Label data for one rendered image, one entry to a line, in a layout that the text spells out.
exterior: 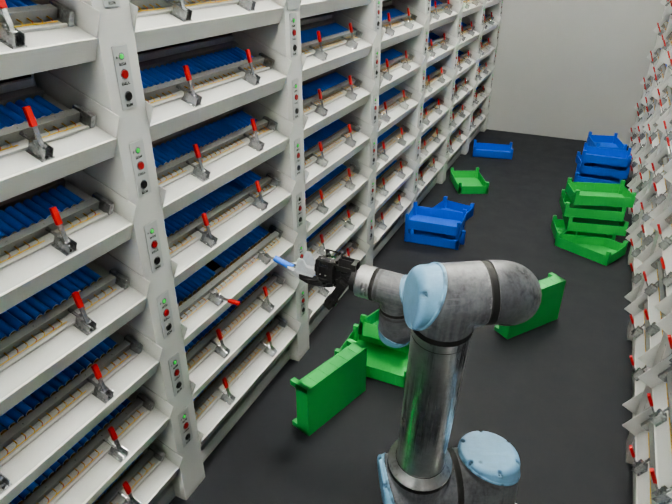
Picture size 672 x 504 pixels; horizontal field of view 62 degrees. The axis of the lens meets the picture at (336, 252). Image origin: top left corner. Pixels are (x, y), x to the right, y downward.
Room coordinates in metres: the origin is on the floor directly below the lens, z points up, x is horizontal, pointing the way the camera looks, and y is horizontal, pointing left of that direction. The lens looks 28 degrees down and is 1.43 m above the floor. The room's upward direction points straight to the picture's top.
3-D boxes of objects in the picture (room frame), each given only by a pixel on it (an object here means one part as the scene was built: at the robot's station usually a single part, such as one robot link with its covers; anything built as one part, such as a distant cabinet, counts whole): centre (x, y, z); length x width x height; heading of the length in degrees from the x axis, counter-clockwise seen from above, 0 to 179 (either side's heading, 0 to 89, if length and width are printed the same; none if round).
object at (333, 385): (1.49, 0.02, 0.10); 0.30 x 0.08 x 0.20; 138
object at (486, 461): (0.95, -0.36, 0.29); 0.17 x 0.15 x 0.18; 95
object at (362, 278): (1.30, -0.08, 0.64); 0.10 x 0.05 x 0.09; 156
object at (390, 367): (1.73, -0.17, 0.04); 0.30 x 0.20 x 0.08; 65
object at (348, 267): (1.34, -0.01, 0.65); 0.12 x 0.08 x 0.09; 65
